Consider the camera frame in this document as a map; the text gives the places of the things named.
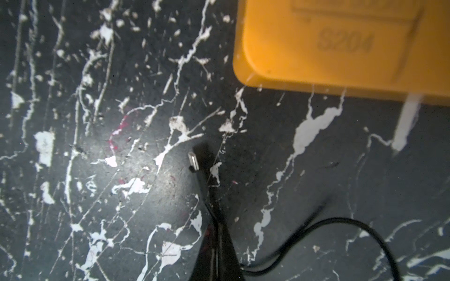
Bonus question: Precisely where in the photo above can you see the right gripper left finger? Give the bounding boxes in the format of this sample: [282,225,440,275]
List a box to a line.
[189,221,218,281]

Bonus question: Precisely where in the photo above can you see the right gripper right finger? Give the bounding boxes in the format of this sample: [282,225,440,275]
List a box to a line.
[217,221,245,281]

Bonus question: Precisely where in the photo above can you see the orange power strip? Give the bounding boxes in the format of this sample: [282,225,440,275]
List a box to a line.
[233,1,450,105]

